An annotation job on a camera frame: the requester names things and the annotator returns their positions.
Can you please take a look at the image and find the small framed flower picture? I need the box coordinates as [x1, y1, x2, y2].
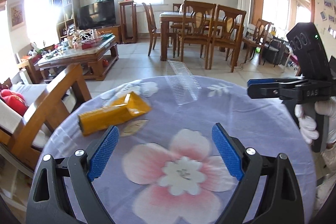
[9, 1, 25, 31]

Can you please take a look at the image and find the wooden tv cabinet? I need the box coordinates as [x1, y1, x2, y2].
[97, 25, 123, 44]

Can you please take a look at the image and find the wooden dining table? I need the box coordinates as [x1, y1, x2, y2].
[159, 11, 244, 62]

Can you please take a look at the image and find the wooden dining chair middle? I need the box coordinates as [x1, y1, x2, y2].
[179, 0, 217, 69]

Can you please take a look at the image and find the tall wooden plant stand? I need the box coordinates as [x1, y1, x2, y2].
[119, 0, 137, 44]

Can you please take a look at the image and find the right white sleeve forearm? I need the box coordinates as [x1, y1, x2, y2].
[314, 145, 335, 214]

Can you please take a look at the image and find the wooden dining chair far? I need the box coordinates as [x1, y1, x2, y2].
[142, 2, 161, 56]

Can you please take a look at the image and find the wooden bookshelf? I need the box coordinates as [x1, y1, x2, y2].
[54, 0, 80, 41]

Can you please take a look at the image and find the clear plastic tray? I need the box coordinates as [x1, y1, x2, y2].
[165, 60, 201, 106]

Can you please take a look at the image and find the wooden coffee table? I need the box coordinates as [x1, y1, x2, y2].
[38, 34, 119, 81]

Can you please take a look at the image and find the purple floral tablecloth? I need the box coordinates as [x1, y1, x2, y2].
[43, 76, 316, 223]

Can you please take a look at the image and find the black flat television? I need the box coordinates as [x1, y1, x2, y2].
[78, 0, 116, 30]

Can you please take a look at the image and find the right white gloved hand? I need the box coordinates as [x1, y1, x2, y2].
[294, 97, 335, 149]

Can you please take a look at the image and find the orange yellow box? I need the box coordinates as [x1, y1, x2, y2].
[78, 92, 151, 136]

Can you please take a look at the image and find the wooden dining chair near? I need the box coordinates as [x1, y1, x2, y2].
[209, 5, 246, 73]

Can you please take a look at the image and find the wooden sofa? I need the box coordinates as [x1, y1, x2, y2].
[1, 64, 91, 170]

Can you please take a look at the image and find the red cushion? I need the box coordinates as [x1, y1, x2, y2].
[1, 89, 29, 116]

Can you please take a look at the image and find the wooden dining chair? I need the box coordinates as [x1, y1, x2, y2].
[142, 2, 161, 56]
[209, 5, 246, 73]
[179, 0, 217, 69]

